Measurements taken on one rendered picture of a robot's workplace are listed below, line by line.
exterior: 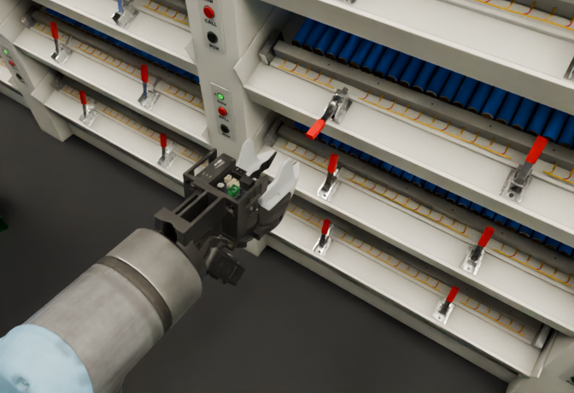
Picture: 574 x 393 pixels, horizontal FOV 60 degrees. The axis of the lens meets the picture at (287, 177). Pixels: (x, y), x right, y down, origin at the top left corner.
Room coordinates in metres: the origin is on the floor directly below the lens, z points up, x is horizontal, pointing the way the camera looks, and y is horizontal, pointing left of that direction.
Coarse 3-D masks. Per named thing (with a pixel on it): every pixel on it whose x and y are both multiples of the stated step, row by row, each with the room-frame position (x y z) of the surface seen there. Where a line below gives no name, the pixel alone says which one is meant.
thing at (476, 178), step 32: (288, 32) 0.69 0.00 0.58; (256, 64) 0.64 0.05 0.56; (288, 64) 0.63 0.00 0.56; (256, 96) 0.60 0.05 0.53; (288, 96) 0.58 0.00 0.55; (320, 96) 0.57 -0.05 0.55; (352, 128) 0.51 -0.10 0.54; (384, 128) 0.50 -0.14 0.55; (416, 128) 0.50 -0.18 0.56; (448, 128) 0.49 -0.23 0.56; (384, 160) 0.48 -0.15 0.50; (416, 160) 0.45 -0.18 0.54; (448, 160) 0.45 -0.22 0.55; (480, 160) 0.44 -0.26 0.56; (512, 160) 0.43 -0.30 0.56; (480, 192) 0.40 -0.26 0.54; (544, 192) 0.39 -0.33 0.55; (544, 224) 0.35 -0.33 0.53
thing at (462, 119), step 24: (288, 48) 0.64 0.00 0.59; (336, 72) 0.59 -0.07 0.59; (360, 72) 0.58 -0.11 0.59; (384, 96) 0.55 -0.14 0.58; (408, 96) 0.53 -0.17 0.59; (432, 120) 0.50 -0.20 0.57; (456, 120) 0.49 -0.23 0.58; (480, 120) 0.48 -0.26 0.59; (504, 144) 0.45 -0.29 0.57; (528, 144) 0.44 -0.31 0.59; (552, 144) 0.43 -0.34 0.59
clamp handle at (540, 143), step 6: (540, 138) 0.40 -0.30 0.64; (546, 138) 0.40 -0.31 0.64; (534, 144) 0.40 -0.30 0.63; (540, 144) 0.40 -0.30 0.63; (534, 150) 0.40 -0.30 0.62; (540, 150) 0.40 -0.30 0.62; (528, 156) 0.40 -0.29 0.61; (534, 156) 0.40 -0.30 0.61; (528, 162) 0.40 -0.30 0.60; (534, 162) 0.39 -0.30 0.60; (522, 168) 0.40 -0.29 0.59; (528, 168) 0.39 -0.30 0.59; (522, 174) 0.39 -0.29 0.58; (516, 180) 0.39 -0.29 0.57; (522, 180) 0.39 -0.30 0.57
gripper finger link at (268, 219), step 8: (288, 192) 0.35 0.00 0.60; (280, 200) 0.34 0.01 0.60; (288, 200) 0.35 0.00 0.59; (264, 208) 0.33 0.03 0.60; (272, 208) 0.33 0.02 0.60; (280, 208) 0.33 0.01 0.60; (264, 216) 0.31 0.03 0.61; (272, 216) 0.31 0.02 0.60; (280, 216) 0.32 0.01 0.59; (264, 224) 0.30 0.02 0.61; (272, 224) 0.31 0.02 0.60; (256, 232) 0.29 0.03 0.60; (264, 232) 0.30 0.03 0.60
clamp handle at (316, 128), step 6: (330, 108) 0.53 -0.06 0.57; (336, 108) 0.53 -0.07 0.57; (324, 114) 0.52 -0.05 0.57; (330, 114) 0.52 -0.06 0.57; (318, 120) 0.50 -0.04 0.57; (324, 120) 0.50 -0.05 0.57; (312, 126) 0.49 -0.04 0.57; (318, 126) 0.49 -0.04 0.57; (324, 126) 0.50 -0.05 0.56; (312, 132) 0.48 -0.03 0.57; (318, 132) 0.48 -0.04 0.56; (312, 138) 0.47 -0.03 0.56
